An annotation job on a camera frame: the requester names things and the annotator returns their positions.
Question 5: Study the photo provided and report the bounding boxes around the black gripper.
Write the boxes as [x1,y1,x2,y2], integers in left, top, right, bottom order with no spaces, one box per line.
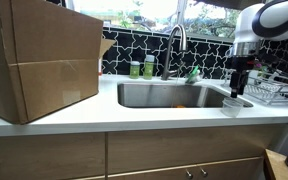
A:
[230,56,255,98]

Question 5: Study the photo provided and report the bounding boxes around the small clear plastic lunch box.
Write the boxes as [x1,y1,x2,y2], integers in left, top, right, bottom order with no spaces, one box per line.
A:
[221,97,243,117]

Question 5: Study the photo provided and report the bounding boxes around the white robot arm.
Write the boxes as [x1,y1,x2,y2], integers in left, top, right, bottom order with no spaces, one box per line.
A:
[230,0,288,98]

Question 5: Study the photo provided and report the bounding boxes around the stainless steel sink basin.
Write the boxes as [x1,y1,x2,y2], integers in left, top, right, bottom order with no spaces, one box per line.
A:
[117,81,254,109]

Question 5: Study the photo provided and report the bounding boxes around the large cardboard box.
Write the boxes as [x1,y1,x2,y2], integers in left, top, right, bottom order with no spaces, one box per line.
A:
[0,0,103,124]

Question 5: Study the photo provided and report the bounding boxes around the green white sponge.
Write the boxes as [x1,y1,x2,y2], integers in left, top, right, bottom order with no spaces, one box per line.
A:
[186,66,200,84]

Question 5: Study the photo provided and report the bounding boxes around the wooden cabinet doors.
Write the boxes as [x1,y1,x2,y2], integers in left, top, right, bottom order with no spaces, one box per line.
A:
[0,125,283,180]

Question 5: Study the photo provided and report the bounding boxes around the brushed steel gooseneck faucet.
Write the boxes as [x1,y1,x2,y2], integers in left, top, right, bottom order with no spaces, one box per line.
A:
[160,23,188,81]

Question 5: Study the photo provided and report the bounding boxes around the right silver cabinet knob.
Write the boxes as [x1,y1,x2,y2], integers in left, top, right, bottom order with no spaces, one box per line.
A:
[200,168,208,177]

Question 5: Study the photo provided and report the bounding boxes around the tall green soap bottle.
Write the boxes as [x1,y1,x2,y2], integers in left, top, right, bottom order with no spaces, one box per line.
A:
[143,55,155,80]

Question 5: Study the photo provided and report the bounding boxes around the short green soap bottle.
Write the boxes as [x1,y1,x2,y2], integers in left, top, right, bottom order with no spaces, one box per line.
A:
[130,61,140,79]

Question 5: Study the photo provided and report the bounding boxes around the steel wire dish rack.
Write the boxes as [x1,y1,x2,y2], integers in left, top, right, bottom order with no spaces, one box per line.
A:
[222,68,288,107]

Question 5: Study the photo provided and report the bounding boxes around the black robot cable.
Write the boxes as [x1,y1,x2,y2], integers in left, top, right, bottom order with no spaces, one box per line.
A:
[255,54,288,84]

